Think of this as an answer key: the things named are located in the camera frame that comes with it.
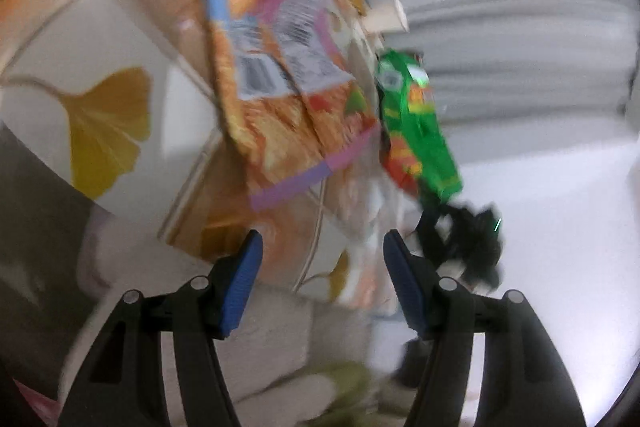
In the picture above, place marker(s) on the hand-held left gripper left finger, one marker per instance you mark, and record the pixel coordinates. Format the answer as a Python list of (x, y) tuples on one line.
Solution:
[(242, 282)]

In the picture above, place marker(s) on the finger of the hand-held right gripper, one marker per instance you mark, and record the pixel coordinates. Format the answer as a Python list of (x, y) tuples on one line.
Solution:
[(431, 232)]

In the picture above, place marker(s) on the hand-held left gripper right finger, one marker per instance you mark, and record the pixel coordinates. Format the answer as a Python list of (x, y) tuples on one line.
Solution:
[(405, 282)]

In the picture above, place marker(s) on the tall green foil packet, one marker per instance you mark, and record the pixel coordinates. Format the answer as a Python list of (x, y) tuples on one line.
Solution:
[(415, 132)]

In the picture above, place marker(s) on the pink orange chips packet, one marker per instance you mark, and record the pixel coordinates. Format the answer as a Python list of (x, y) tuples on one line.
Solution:
[(280, 57)]

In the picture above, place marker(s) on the white plush toy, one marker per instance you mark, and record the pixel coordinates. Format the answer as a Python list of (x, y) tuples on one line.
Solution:
[(280, 332)]

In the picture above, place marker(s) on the white paper cup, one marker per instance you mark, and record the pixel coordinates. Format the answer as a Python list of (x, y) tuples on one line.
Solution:
[(387, 18)]

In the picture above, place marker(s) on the grey curtain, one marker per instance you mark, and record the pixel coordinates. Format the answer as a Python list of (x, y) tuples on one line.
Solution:
[(500, 7)]

